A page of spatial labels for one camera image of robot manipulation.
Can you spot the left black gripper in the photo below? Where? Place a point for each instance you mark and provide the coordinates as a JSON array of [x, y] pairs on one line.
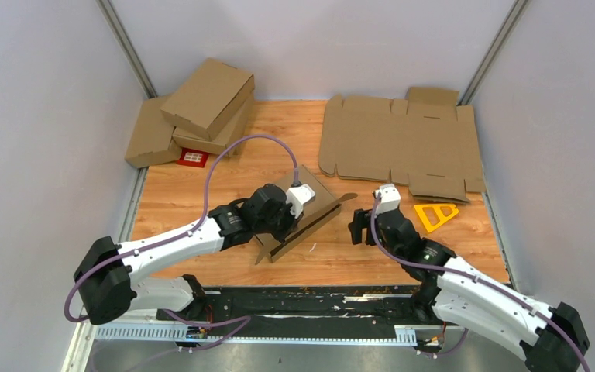
[[291, 225]]

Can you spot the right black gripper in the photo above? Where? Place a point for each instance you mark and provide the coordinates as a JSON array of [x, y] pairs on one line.
[[362, 219]]

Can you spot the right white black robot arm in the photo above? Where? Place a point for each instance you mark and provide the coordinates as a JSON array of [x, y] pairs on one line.
[[544, 337]]

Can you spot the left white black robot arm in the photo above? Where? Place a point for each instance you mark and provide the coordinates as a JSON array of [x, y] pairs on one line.
[[114, 278]]

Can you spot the flat-lying folded cardboard box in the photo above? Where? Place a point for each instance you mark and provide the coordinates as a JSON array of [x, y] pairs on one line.
[[152, 142]]

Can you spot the yellow plastic triangle piece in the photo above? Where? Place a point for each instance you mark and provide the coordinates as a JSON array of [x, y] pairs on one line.
[[435, 215]]

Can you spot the flat cardboard sheet stack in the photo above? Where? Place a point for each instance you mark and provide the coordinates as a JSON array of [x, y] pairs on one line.
[[425, 141]]

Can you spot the red plastic tray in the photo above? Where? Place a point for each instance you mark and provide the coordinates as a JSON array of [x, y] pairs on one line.
[[192, 158]]

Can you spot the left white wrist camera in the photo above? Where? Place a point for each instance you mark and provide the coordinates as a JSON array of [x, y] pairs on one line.
[[298, 197]]

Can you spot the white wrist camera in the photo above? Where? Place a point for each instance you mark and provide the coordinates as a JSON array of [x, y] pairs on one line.
[[298, 197], [388, 198]]

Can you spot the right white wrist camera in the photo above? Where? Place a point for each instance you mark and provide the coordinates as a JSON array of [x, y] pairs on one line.
[[388, 198]]

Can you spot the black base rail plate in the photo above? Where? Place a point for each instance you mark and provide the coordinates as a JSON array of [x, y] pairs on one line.
[[326, 312]]

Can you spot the right aluminium corner post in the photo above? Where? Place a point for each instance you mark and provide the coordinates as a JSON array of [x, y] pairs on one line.
[[505, 30]]

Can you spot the aluminium corner post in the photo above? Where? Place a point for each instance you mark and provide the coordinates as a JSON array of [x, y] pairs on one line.
[[117, 27], [505, 30]]

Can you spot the left aluminium corner post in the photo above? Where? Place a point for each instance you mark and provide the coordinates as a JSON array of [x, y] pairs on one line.
[[117, 27]]

